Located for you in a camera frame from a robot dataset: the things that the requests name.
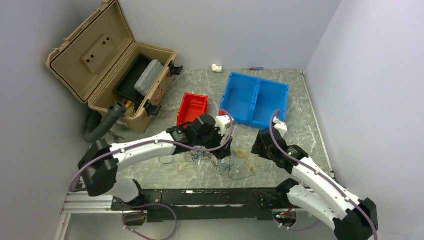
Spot purple cable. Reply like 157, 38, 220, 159
268, 109, 379, 240
68, 109, 235, 193

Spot blue black wires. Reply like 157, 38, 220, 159
158, 145, 256, 181

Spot white pipe elbow fitting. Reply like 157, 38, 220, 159
211, 63, 223, 73

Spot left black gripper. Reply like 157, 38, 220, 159
194, 124, 233, 159

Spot grey plastic case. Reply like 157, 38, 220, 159
134, 59, 164, 96

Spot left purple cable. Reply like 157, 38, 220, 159
68, 109, 235, 193

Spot silver wrench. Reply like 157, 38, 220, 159
107, 130, 124, 141

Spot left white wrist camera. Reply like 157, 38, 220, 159
215, 115, 235, 136

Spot grey corrugated hose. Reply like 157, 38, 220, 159
82, 101, 127, 144

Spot blue plastic bin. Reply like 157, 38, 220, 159
220, 72, 290, 129

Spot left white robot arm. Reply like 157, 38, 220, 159
75, 113, 235, 210

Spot aluminium frame rail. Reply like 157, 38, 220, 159
53, 192, 113, 240

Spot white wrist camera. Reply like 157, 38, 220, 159
215, 115, 235, 136
273, 121, 288, 138

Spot black toolbox tray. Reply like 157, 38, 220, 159
113, 54, 152, 105

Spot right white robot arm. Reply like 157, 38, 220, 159
251, 128, 379, 240

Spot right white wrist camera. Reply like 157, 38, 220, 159
273, 121, 288, 138

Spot tan plastic toolbox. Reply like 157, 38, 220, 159
46, 0, 177, 133

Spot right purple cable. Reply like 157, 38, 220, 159
268, 109, 379, 240

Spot red plastic bin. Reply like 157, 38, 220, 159
176, 92, 208, 126

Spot red blue screwdriver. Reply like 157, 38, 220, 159
248, 67, 265, 71

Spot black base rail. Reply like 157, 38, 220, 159
111, 187, 292, 223

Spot yellow wires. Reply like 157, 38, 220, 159
177, 147, 263, 172

